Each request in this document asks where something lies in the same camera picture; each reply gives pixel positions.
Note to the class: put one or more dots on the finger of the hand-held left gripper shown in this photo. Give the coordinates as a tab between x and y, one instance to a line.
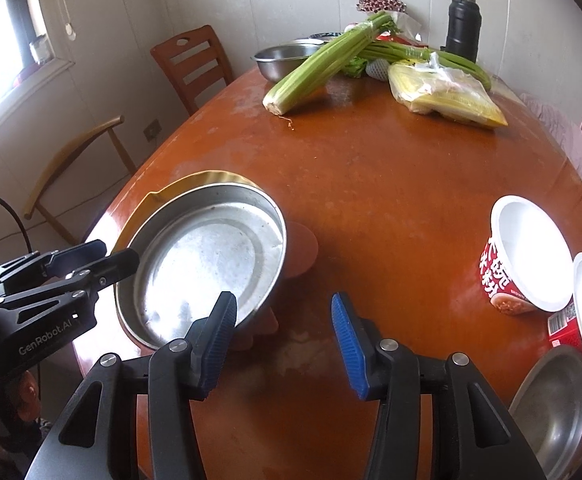
116	267
71	260

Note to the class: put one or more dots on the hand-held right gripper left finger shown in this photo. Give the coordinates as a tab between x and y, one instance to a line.
218	345

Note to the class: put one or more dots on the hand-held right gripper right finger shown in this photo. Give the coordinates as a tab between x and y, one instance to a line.
348	345

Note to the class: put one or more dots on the round steel pan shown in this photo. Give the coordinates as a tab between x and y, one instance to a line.
206	260

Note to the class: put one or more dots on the orange flower-shaped plate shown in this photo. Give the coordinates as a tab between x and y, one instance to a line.
303	250

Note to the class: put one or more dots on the yellow ribbed plate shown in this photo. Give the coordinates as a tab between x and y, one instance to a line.
211	176

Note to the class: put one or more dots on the large steel bowl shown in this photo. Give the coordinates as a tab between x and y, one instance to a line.
551	405

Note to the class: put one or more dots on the person's left hand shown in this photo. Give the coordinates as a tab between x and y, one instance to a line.
28	392

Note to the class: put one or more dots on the light wooden chair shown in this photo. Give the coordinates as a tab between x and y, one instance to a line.
71	150

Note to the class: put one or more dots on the window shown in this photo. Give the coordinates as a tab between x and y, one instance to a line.
6	50

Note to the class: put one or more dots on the brown wooden chair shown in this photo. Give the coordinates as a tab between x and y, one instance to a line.
191	50

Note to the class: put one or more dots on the clear bag of yellow food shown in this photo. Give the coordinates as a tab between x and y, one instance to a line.
446	102

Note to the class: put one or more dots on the small steel bowl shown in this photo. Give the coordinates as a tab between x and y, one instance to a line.
281	60

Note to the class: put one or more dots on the celery bunch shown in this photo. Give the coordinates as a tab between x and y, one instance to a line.
311	75

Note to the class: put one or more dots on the green vegetable bundle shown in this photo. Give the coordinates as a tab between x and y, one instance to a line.
421	55

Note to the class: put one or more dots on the black thermos bottle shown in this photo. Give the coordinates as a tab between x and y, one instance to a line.
463	30

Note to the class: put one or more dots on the wrapped bouquet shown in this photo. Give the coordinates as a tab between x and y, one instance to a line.
381	2

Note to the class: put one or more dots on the wall socket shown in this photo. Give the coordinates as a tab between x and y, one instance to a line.
152	130

